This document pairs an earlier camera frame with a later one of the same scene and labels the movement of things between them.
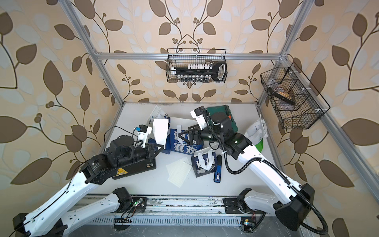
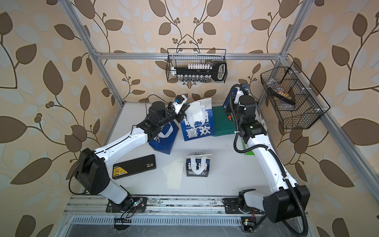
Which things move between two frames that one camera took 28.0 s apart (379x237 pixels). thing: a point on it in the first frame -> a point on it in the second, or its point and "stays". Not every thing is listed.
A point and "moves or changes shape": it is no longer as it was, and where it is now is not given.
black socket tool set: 201,72 stays
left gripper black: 156,151 -> 177,116
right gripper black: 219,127 -> 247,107
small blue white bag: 204,163 moves or changes shape
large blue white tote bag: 178,125 moves or changes shape
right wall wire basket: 297,103 stays
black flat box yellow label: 134,168 stays
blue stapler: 217,178 -> 234,92
